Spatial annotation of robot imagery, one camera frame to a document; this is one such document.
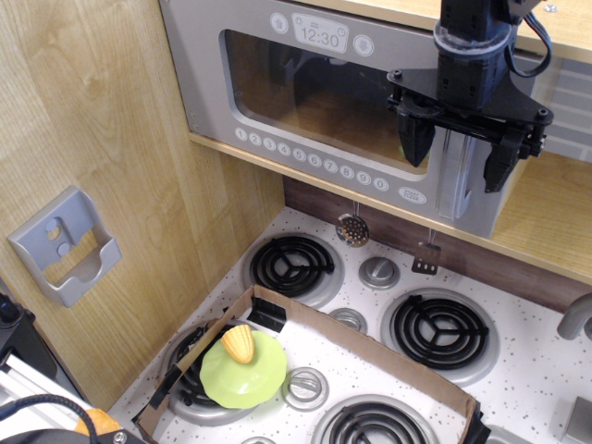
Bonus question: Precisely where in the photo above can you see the grey toy faucet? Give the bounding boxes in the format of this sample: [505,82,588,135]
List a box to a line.
[557,293,592,340]

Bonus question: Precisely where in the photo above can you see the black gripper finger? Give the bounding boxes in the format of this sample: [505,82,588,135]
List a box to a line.
[484,131,546,193]
[397,99,436,167]

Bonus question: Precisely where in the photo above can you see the green toy plate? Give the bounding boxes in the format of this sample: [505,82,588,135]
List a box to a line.
[200,331,288,409]

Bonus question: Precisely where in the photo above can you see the black burner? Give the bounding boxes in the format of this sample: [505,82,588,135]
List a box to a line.
[247,235,336,298]
[168,322,218,408]
[328,401,427,443]
[386,294,490,370]

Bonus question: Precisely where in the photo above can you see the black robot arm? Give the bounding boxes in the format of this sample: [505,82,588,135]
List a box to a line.
[388,1,554,193]

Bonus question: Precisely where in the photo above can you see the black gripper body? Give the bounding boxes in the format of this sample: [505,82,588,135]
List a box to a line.
[388,41,552,139]

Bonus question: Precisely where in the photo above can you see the black braided cable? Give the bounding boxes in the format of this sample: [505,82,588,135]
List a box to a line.
[0,391,101,444]

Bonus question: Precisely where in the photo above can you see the wooden shelf unit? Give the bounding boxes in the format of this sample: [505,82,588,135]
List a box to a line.
[189,1,591,285]

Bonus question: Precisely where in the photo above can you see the front right black burner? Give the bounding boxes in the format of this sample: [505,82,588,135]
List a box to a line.
[328,401,427,443]

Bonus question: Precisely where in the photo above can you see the grey front stove knob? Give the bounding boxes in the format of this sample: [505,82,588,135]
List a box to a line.
[281,367,329,412]

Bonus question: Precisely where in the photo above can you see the hanging toy strainer spoon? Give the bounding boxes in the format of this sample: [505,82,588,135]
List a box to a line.
[336,201,370,248]

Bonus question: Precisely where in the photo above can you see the grey toy microwave door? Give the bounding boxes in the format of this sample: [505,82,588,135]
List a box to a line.
[161,1,512,237]

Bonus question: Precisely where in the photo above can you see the grey back stove knob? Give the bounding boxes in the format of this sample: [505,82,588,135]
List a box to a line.
[358,257,401,290]

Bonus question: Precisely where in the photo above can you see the brown cardboard box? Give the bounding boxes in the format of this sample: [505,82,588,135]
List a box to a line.
[133,286,490,443]

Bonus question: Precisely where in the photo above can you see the front left black burner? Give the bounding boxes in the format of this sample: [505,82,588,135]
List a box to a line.
[168,322,218,408]

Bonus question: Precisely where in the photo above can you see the black equipment at left edge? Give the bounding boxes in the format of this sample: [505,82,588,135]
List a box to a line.
[1,294,57,380]

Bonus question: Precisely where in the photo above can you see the grey stove knob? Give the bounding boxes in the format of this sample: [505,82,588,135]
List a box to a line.
[329,308,367,334]
[281,367,329,412]
[358,257,401,290]

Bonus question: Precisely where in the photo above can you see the back left black burner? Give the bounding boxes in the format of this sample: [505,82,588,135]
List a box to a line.
[247,235,336,298]

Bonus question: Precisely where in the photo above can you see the grey middle stove knob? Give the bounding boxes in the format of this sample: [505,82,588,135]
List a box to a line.
[329,308,367,334]

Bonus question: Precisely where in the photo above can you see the orange object bottom left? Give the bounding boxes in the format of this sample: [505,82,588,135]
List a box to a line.
[74,408,121,437]

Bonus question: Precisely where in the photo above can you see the back right black burner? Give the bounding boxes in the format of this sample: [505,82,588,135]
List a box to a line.
[386,294,490,370]

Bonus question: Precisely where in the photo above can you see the grey wall phone holder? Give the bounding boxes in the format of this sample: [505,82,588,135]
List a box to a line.
[7,186,122,308]

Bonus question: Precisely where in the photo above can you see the hanging black toy spatula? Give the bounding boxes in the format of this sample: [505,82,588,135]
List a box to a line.
[412,228,441,276]

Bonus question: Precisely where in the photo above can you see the yellow toy corn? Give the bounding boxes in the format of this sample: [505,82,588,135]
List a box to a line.
[221,325,255,364]

